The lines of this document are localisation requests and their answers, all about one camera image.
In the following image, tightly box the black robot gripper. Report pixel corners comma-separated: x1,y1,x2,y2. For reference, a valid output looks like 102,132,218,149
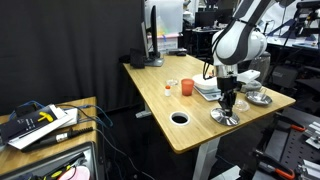
216,75,240,117

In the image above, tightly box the silver metal plate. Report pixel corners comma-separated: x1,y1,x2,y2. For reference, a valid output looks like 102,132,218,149
210,106,241,127

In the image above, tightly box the small steel pan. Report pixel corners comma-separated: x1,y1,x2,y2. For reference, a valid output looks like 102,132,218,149
245,88,274,107

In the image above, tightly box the grey kitchen scale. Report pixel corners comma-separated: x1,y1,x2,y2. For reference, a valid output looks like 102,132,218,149
193,86,223,102

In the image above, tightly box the dark grey lumpy object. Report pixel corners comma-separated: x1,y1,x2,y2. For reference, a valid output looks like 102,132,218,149
239,79,263,94

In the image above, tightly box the white ceramic bowl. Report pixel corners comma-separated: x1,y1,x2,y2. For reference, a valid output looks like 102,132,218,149
191,73,220,91

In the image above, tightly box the orange plastic cup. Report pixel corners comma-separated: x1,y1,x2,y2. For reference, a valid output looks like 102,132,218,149
180,78,196,97

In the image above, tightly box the white table leg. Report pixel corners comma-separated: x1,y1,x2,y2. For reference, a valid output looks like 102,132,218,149
135,100,153,120
191,137,222,180

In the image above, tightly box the black office chair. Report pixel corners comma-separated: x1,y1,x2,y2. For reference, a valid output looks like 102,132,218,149
269,62,320,98

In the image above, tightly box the orange black bar clamp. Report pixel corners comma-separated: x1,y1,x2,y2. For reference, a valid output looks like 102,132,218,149
273,112,307,133
252,150,297,180

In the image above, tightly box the black flat desktop device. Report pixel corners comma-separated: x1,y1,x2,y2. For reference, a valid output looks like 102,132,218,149
167,47,189,57

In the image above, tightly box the black perforated breadboard plate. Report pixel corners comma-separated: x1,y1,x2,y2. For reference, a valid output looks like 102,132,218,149
264,109,320,180

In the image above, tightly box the grey monitor stand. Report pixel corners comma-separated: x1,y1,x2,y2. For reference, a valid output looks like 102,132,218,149
144,55,165,68

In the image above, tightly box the white box with pink top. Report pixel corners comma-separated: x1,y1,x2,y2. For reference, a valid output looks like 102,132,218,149
157,32,180,55

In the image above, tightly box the aluminium extrusion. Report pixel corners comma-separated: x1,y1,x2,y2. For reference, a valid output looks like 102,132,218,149
305,120,320,150

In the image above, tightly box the black box behind monitor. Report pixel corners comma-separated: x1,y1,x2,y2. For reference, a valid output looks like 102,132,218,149
129,47,146,70

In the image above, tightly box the black computer monitor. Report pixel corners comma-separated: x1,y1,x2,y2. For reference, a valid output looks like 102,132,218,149
141,4,160,63

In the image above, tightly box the white board panel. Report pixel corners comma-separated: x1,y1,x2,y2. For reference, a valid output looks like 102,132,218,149
144,0,185,35

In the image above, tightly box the black plastic tray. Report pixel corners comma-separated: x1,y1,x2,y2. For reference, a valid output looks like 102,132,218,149
0,141,100,180

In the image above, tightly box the white paper stack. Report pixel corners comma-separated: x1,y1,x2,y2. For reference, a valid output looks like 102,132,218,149
7,105,80,151

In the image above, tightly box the pink toy item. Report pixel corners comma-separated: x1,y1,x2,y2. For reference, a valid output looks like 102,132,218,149
57,165,92,180

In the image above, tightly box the black curtain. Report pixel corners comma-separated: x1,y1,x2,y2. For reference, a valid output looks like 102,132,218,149
0,0,147,117

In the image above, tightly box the black handheld tool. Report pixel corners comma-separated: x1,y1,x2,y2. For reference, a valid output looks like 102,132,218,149
20,126,95,153

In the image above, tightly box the yellow toy item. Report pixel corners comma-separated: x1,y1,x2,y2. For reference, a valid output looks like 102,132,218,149
49,169,65,178

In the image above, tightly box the black adapter box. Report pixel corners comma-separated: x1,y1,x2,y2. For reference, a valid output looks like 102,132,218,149
14,102,38,118

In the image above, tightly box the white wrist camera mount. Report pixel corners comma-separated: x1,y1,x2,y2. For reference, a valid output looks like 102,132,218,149
237,69,262,85

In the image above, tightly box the white table cable grommet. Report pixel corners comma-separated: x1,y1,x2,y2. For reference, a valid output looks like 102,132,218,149
168,111,191,127

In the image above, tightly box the blue cable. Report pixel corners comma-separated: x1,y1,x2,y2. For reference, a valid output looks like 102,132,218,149
8,99,115,129

